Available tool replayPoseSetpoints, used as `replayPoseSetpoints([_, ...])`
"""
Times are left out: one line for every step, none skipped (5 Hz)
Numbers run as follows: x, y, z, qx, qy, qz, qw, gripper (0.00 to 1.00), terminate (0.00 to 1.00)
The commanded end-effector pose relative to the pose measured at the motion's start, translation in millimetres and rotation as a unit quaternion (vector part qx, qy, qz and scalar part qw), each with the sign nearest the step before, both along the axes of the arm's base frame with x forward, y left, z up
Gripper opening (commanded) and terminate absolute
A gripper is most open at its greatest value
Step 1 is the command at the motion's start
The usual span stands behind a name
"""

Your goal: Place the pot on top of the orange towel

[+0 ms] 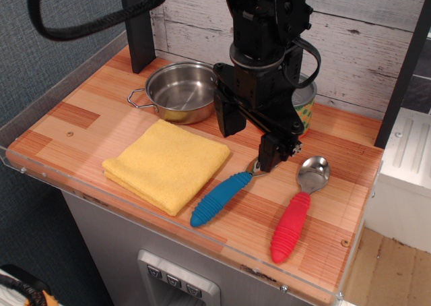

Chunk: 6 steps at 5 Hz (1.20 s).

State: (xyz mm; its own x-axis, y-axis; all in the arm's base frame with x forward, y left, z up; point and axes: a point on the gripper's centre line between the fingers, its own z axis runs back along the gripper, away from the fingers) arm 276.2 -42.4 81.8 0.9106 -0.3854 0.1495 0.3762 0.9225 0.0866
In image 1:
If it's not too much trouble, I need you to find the dark right frame post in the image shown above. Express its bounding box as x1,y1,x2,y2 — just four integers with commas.
374,0,430,149

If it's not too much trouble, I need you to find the dark frame post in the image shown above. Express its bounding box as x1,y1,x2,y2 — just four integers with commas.
374,0,430,149
121,0,156,73

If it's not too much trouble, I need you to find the dark left frame post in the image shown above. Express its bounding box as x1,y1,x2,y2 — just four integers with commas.
121,0,156,73

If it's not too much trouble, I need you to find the blue handled fork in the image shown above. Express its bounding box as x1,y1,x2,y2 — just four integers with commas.
190,158,266,227

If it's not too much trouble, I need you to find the stainless steel pot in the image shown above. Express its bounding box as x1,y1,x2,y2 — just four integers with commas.
127,61,217,125

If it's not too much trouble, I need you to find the silver dispenser panel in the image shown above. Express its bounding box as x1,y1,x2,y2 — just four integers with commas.
137,249,221,305

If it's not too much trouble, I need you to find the peas and carrots can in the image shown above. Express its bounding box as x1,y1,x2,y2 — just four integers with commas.
292,82,317,137

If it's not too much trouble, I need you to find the yellow folded cloth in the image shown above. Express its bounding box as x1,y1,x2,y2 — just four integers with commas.
102,119,230,216

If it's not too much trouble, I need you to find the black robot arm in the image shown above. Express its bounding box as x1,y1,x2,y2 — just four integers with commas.
213,0,321,172

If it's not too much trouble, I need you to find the clear acrylic table guard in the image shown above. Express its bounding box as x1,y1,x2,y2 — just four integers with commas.
1,25,381,305

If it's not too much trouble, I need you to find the red handled spoon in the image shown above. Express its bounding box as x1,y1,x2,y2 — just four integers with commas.
270,156,330,264

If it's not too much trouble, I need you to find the white cabinet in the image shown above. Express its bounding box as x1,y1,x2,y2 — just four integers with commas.
364,109,430,252

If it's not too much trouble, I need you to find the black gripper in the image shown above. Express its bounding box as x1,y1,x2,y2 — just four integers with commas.
213,63,304,173

